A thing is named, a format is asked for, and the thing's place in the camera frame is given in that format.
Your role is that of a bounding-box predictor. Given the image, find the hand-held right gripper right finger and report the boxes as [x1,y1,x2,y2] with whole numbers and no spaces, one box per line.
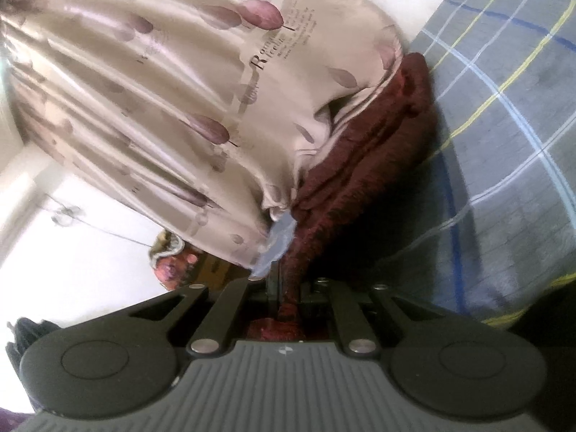
[306,278,433,358]

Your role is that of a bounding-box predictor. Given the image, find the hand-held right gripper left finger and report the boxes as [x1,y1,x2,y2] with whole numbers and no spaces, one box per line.
[130,213,297,359]

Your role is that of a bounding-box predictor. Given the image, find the dark red knit garment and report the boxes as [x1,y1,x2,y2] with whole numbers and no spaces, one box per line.
[245,51,438,343]

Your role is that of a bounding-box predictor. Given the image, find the floral cloth bundle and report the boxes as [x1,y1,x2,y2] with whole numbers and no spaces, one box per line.
[150,231,201,289]

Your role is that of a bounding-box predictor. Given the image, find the beige leaf print curtain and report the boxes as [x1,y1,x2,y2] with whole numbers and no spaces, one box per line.
[0,0,406,271]

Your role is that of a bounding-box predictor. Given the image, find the grey plaid bed sheet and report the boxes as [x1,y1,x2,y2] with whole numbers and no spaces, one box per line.
[315,0,576,330]

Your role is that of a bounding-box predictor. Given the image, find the thin wall cable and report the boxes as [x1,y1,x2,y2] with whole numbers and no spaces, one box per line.
[44,193,154,249]

